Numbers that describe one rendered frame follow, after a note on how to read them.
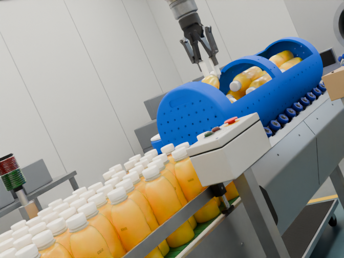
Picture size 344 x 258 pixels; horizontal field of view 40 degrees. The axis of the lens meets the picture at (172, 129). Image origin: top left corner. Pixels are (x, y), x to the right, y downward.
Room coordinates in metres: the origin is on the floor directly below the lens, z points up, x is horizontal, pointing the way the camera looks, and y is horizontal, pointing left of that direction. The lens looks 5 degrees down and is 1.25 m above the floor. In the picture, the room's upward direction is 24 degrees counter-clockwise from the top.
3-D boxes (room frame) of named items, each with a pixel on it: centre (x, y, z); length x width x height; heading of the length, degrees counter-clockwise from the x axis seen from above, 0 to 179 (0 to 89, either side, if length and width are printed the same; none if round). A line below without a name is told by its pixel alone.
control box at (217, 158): (1.15, -0.11, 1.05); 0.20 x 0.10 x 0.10; 139
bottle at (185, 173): (1.20, 0.01, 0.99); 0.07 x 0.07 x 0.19
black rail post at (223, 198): (1.18, -0.05, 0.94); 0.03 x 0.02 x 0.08; 139
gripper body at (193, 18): (1.71, -0.21, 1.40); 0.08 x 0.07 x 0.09; 49
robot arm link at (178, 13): (1.71, -0.21, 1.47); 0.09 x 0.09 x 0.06
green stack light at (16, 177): (1.44, 0.50, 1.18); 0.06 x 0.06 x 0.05
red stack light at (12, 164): (1.44, 0.50, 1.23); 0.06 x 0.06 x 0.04
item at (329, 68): (2.51, -0.89, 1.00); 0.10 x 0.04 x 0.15; 49
